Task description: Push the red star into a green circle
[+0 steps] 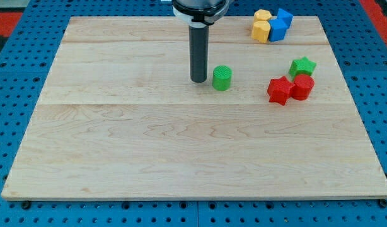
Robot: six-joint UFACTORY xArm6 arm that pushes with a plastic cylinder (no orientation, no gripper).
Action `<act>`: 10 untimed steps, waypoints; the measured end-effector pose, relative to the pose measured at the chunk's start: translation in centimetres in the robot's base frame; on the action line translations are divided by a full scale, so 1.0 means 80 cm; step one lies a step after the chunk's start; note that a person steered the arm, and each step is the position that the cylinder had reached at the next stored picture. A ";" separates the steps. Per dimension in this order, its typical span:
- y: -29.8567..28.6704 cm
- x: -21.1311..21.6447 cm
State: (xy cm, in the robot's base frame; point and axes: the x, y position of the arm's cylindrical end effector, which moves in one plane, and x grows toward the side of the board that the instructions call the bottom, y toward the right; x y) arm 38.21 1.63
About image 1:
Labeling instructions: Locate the green cylinder block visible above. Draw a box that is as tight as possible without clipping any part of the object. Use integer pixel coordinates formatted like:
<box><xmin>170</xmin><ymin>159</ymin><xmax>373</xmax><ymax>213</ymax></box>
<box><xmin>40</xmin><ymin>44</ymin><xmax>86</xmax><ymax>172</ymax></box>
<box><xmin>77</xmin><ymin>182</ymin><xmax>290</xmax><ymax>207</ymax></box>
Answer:
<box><xmin>212</xmin><ymin>65</ymin><xmax>233</xmax><ymax>91</ymax></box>

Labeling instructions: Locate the yellow hexagon block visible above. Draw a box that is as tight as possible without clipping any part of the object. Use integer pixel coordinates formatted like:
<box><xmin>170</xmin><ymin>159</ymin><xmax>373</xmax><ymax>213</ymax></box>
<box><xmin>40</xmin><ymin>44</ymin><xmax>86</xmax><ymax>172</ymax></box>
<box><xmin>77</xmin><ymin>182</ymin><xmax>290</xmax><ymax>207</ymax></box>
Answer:
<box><xmin>253</xmin><ymin>9</ymin><xmax>272</xmax><ymax>22</ymax></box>
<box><xmin>251</xmin><ymin>21</ymin><xmax>271</xmax><ymax>44</ymax></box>

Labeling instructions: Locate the yellow hexagon block rear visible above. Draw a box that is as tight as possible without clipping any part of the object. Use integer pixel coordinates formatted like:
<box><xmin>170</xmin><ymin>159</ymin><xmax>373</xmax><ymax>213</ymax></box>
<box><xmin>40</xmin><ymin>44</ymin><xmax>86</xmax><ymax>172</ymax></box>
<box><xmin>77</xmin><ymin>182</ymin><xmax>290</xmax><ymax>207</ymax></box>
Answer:
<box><xmin>253</xmin><ymin>9</ymin><xmax>272</xmax><ymax>22</ymax></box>

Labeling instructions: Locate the red star block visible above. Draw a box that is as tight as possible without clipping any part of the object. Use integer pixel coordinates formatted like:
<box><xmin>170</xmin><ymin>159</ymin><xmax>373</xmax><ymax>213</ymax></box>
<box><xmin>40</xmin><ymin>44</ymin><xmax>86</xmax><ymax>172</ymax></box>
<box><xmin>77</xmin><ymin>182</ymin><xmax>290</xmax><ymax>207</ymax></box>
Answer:
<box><xmin>267</xmin><ymin>76</ymin><xmax>294</xmax><ymax>106</ymax></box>

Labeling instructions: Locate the blue block rear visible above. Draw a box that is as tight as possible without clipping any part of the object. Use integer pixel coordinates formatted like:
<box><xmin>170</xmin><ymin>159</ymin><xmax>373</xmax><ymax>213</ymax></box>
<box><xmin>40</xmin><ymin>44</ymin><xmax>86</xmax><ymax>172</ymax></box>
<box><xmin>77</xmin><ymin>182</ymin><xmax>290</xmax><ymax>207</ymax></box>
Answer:
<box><xmin>277</xmin><ymin>8</ymin><xmax>294</xmax><ymax>28</ymax></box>

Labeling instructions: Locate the green star block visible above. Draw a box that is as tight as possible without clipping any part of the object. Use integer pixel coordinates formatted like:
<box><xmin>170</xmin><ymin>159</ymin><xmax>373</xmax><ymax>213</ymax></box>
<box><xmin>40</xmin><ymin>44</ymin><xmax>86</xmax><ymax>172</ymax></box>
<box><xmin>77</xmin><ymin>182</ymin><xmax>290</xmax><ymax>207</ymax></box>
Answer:
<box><xmin>289</xmin><ymin>57</ymin><xmax>316</xmax><ymax>80</ymax></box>

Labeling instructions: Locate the red cylinder block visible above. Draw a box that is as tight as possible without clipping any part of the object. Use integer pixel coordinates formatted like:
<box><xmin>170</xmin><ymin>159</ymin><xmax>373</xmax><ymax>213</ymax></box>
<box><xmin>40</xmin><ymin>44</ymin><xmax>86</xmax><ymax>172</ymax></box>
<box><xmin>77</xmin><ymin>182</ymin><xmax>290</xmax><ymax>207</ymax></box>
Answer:
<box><xmin>291</xmin><ymin>74</ymin><xmax>315</xmax><ymax>101</ymax></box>

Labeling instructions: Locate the yellow hexagon block front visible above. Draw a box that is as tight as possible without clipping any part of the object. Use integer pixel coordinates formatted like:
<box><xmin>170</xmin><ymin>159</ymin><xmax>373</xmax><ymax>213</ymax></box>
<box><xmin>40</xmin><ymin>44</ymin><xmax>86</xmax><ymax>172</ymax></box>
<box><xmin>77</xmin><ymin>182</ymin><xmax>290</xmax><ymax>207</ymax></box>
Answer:
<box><xmin>251</xmin><ymin>21</ymin><xmax>271</xmax><ymax>44</ymax></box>

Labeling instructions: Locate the blue block front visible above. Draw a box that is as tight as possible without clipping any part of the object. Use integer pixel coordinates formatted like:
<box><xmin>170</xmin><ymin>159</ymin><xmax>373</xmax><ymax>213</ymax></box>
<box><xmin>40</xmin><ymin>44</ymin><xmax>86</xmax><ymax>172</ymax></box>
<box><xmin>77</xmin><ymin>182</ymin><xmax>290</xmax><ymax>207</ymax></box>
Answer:
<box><xmin>269</xmin><ymin>19</ymin><xmax>288</xmax><ymax>42</ymax></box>

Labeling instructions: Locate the blue block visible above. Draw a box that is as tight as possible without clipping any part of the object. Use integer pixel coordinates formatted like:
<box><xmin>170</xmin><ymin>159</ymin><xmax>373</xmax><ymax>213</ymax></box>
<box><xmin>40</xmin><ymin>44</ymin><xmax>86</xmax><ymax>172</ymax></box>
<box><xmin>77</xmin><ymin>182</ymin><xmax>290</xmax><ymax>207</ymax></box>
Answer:
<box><xmin>269</xmin><ymin>19</ymin><xmax>288</xmax><ymax>42</ymax></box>
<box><xmin>277</xmin><ymin>8</ymin><xmax>294</xmax><ymax>28</ymax></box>

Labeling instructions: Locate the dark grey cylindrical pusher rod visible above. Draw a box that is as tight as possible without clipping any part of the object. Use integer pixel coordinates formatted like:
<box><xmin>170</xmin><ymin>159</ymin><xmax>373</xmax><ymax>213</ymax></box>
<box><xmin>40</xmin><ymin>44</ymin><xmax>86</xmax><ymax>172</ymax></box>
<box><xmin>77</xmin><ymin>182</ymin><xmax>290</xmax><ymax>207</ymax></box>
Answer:
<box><xmin>189</xmin><ymin>26</ymin><xmax>209</xmax><ymax>83</ymax></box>

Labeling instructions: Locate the light wooden board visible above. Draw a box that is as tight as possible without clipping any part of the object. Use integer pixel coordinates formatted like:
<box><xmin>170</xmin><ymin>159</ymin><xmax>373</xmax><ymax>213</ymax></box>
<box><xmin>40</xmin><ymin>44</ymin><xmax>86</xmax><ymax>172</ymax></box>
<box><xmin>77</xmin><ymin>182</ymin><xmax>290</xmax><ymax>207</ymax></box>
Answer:
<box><xmin>1</xmin><ymin>16</ymin><xmax>387</xmax><ymax>201</ymax></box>

